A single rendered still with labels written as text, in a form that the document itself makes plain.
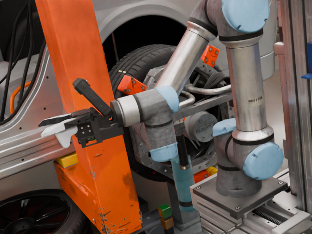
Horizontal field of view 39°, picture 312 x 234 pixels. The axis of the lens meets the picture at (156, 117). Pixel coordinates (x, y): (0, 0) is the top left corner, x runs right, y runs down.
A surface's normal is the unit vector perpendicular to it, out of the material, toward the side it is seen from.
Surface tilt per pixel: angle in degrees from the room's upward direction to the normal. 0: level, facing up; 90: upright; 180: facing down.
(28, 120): 90
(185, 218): 90
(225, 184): 72
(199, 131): 90
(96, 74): 90
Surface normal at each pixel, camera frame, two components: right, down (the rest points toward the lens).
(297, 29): -0.82, 0.33
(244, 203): -0.18, -0.93
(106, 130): 0.29, 0.13
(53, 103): 0.49, 0.21
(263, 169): 0.34, 0.38
